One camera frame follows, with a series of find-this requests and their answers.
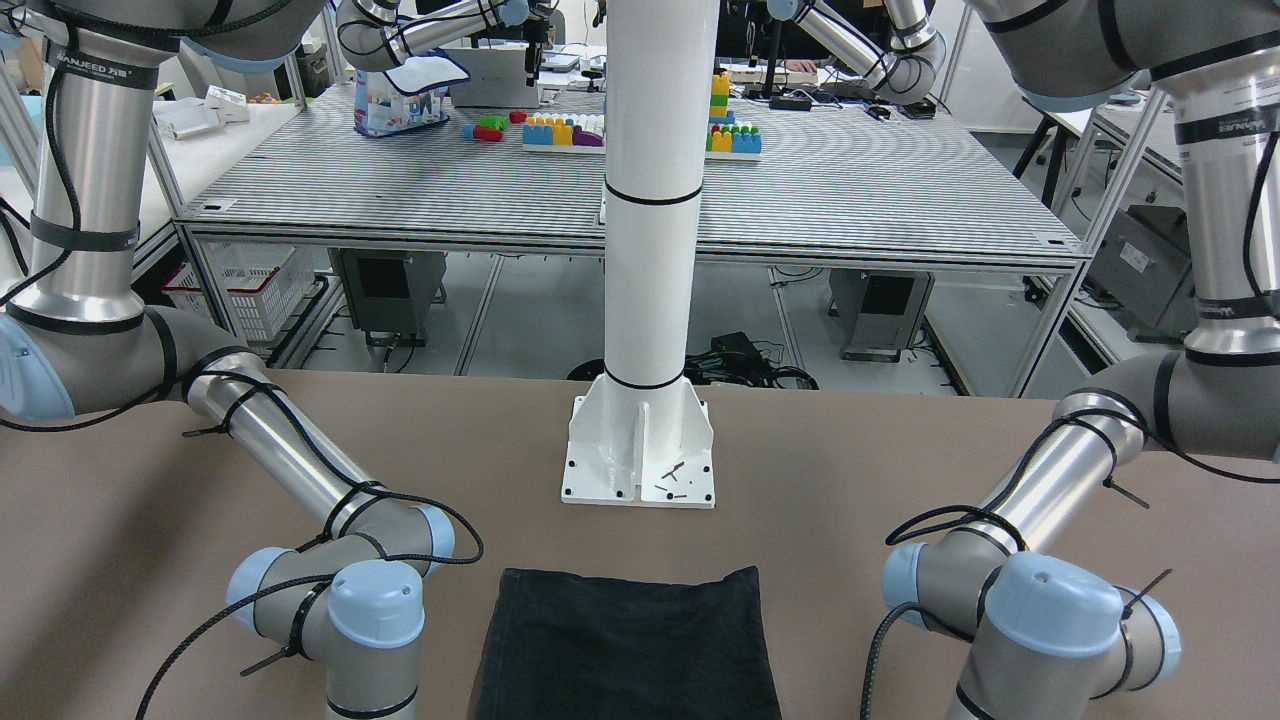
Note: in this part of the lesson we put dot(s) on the black graphic t-shirt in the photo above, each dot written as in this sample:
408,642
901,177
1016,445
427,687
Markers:
561,646

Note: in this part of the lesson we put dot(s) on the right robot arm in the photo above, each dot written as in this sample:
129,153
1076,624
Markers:
78,340

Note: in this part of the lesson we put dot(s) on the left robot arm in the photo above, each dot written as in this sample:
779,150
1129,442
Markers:
1046,637

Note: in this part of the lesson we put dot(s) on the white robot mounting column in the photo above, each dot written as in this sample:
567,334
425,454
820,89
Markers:
641,436

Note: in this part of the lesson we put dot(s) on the striped metal work table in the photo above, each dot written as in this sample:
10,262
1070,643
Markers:
833,188

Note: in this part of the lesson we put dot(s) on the grey control box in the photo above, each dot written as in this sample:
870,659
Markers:
389,291
879,310

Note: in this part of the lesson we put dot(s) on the blue patterned pouch bag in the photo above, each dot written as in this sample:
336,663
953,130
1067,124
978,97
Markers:
405,98

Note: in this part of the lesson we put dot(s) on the white plastic crate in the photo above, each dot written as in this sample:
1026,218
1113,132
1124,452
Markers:
265,283

